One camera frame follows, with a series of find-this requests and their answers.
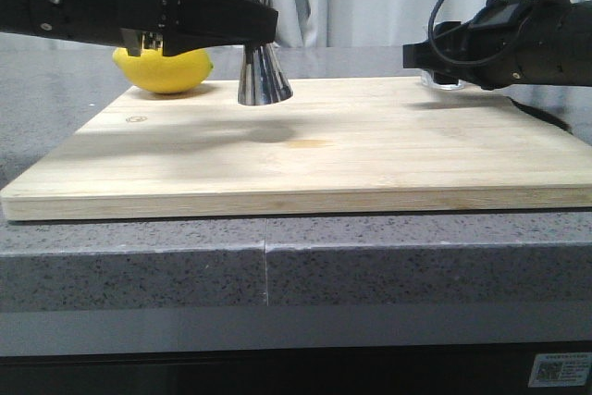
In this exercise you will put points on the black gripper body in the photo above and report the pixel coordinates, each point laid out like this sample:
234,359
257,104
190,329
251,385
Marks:
143,24
479,45

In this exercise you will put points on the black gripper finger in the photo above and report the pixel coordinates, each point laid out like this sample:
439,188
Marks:
196,24
422,56

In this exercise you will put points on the clear glass measuring beaker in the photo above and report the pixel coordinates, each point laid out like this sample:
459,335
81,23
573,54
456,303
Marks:
436,81

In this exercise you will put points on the silver metal jigger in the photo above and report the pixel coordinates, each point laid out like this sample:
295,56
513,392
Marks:
262,81

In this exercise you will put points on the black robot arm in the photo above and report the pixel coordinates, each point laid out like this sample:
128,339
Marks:
79,21
554,47

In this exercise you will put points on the yellow lemon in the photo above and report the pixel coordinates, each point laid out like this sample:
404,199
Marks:
155,73

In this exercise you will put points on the light wooden cutting board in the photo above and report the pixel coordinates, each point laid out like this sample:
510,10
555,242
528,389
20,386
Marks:
336,146

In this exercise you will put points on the white QR code label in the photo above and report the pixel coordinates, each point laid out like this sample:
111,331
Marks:
560,370

